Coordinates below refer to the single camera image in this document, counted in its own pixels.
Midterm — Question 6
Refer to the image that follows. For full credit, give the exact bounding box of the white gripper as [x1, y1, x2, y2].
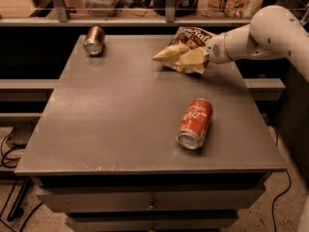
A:
[152, 33, 233, 65]

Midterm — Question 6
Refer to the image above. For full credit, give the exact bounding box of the brown sea salt chip bag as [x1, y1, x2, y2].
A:
[159, 27, 214, 73]

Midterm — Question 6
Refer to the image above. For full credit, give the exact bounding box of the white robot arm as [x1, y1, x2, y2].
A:
[153, 5, 309, 81]

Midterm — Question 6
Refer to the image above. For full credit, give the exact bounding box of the orange soda can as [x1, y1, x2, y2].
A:
[176, 99, 212, 150]

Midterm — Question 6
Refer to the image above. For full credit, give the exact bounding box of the brown soda can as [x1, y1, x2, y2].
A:
[83, 26, 105, 56]

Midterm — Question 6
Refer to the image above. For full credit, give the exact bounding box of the grey drawer cabinet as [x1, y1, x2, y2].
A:
[16, 36, 286, 219]

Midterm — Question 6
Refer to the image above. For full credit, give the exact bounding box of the upper drawer with knob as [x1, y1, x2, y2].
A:
[37, 186, 265, 213]

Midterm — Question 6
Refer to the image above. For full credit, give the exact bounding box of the lower drawer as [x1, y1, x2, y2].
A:
[66, 213, 238, 232]

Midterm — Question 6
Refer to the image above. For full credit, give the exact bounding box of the grey metal shelf rail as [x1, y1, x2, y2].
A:
[0, 0, 309, 28]

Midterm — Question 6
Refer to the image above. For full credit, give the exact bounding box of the black cable on right floor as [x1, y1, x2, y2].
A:
[270, 169, 292, 232]

